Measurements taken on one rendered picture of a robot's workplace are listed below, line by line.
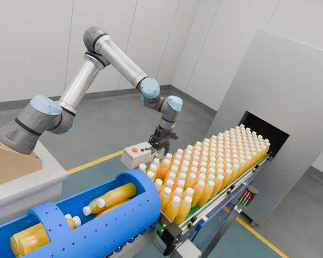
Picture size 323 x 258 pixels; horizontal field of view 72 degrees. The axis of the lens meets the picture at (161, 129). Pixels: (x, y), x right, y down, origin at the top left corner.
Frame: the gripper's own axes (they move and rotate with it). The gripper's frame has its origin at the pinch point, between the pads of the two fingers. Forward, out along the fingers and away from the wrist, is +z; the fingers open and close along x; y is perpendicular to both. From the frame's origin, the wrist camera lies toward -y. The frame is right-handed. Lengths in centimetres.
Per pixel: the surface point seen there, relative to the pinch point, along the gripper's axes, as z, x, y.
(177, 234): 22.2, 32.7, 8.3
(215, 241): 41, 46, -25
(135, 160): 15.8, -14.7, -1.6
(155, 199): 3.4, 19.7, 18.9
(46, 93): 101, -268, -55
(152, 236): 35.3, 22.3, 10.6
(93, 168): 122, -112, -48
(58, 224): -1, 12, 59
